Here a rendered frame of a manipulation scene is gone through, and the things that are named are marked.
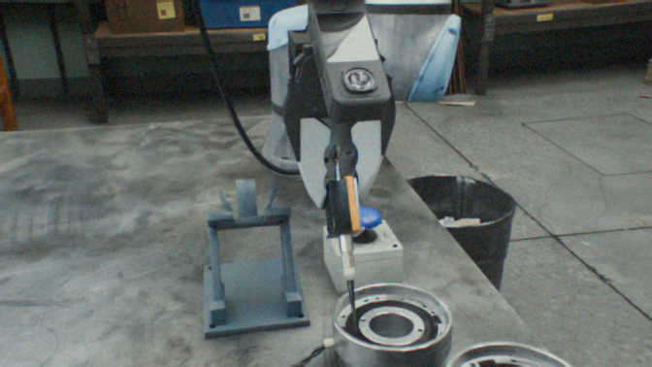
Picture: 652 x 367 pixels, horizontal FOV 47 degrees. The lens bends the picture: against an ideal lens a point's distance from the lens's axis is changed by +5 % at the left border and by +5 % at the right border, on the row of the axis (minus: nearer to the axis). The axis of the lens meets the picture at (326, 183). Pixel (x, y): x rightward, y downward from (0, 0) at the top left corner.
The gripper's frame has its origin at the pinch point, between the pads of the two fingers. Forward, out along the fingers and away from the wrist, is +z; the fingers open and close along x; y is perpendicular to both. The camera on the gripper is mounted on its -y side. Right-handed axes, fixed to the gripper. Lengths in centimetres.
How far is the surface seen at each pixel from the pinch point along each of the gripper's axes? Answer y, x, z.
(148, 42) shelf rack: 327, 41, 52
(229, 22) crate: 339, -1, 45
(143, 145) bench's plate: 56, 23, 13
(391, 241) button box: 6.8, -6.6, 8.6
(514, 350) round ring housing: -11.7, -12.1, 9.6
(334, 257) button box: 6.2, -0.4, 9.6
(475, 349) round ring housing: -11.5, -8.9, 9.2
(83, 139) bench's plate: 61, 32, 13
